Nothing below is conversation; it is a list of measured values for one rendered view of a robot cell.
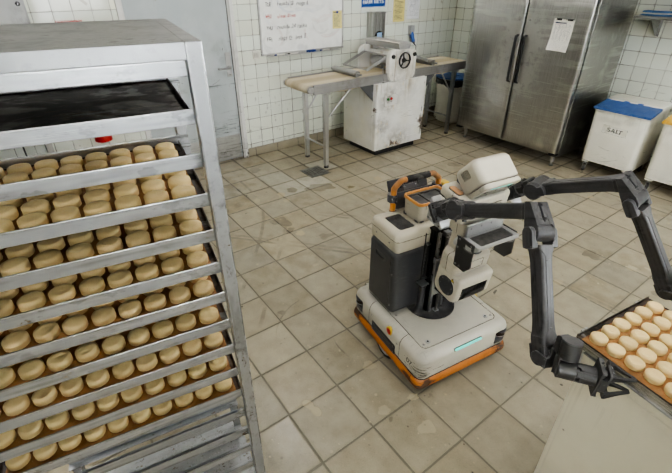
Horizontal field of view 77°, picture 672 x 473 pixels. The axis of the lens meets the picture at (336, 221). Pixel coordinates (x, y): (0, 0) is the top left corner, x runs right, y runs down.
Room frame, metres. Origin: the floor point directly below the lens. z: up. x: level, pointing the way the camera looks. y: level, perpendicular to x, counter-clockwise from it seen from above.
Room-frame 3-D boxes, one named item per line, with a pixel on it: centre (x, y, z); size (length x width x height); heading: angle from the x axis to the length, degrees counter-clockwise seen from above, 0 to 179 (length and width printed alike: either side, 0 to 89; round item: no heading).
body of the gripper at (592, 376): (0.84, -0.74, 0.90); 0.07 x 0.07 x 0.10; 72
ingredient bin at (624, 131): (4.43, -3.12, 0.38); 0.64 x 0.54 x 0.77; 129
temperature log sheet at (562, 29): (4.64, -2.27, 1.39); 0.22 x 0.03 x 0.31; 36
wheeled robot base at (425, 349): (1.87, -0.54, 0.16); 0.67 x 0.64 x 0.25; 28
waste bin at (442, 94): (6.40, -1.74, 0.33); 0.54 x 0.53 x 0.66; 36
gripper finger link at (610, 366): (0.82, -0.81, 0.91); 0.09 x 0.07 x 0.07; 72
